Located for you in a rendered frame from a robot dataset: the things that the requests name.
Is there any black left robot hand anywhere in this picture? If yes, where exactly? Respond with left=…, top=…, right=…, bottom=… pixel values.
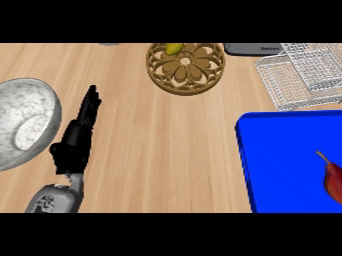
left=48, top=84, right=102, bottom=175

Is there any blue tray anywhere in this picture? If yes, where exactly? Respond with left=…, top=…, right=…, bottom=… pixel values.
left=234, top=109, right=342, bottom=214

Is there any white marble bowl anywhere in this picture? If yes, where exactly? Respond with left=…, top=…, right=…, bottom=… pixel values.
left=0, top=77, right=63, bottom=175

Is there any carved wooden round trivet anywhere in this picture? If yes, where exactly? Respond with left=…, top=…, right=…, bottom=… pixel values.
left=144, top=43, right=226, bottom=97

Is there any yellow fruit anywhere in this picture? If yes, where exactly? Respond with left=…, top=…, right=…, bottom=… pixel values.
left=163, top=43, right=185, bottom=56

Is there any dark grey appliance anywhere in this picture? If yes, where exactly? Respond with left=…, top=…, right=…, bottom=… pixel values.
left=222, top=43, right=284, bottom=57

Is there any white wire tiered basket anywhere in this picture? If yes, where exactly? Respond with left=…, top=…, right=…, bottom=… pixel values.
left=253, top=43, right=342, bottom=112

